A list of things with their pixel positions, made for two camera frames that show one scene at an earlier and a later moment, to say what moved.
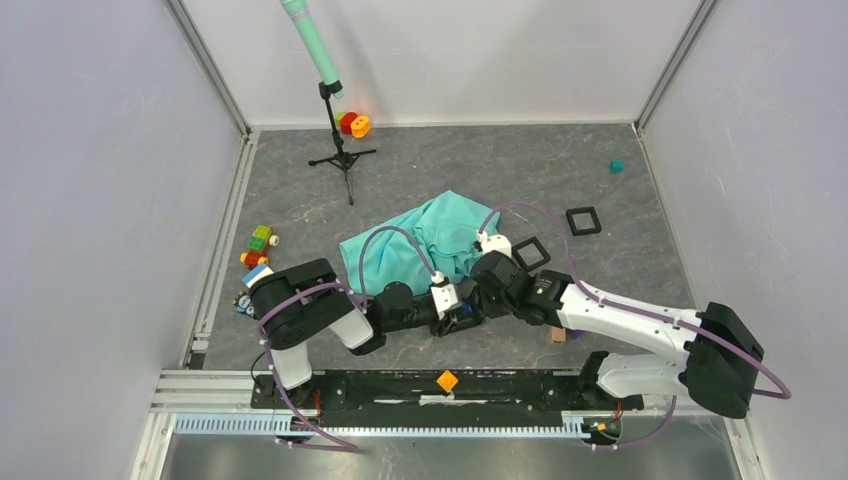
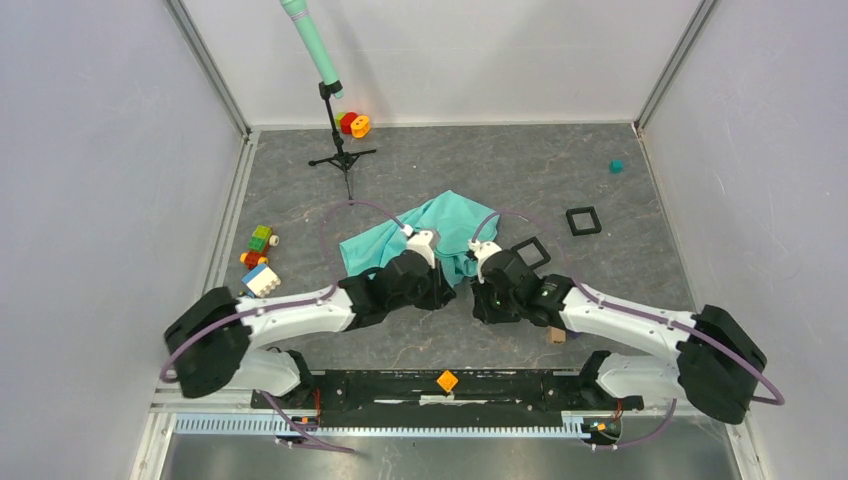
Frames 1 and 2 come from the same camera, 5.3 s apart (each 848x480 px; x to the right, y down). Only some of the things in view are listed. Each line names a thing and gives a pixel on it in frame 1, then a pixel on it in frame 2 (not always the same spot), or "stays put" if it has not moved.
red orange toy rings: x=350 y=123 stays put
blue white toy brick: x=257 y=275 stays put
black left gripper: x=450 y=323 -> x=440 y=292
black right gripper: x=490 y=310 stays put
